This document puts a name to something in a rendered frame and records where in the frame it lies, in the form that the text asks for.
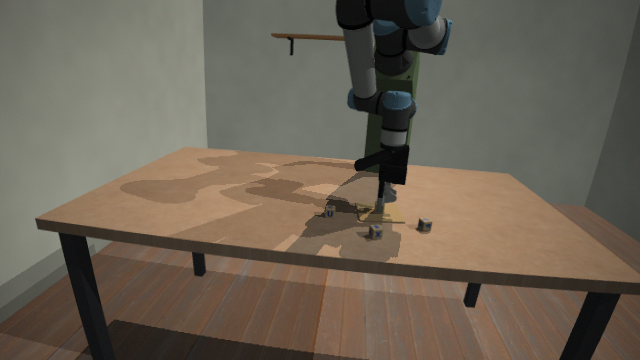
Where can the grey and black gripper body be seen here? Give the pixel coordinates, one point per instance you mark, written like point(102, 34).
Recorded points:
point(396, 165)

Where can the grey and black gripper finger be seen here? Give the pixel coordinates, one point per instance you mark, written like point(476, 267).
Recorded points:
point(384, 197)
point(392, 190)

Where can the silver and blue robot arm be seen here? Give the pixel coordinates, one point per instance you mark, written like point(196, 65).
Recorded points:
point(392, 45)

